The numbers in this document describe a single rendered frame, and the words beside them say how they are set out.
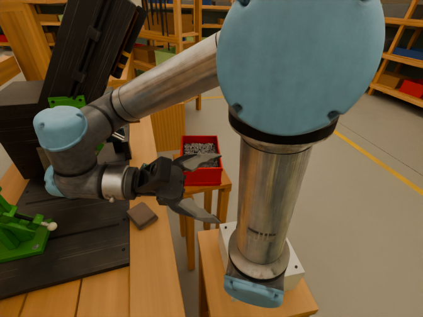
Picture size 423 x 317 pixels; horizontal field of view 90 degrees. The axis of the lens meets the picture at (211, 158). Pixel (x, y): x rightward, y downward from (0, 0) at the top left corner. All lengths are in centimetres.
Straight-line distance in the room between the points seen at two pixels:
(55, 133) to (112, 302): 51
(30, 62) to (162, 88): 140
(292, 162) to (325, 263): 177
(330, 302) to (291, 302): 107
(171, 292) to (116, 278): 18
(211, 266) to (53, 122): 62
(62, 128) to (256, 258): 38
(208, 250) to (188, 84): 61
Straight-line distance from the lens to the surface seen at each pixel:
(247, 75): 18
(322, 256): 202
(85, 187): 49
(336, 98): 18
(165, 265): 75
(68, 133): 42
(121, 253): 81
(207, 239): 85
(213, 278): 78
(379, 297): 206
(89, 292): 80
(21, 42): 173
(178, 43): 321
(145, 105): 43
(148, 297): 73
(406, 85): 570
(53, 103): 96
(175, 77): 38
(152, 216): 83
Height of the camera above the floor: 157
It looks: 37 degrees down
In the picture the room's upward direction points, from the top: 3 degrees clockwise
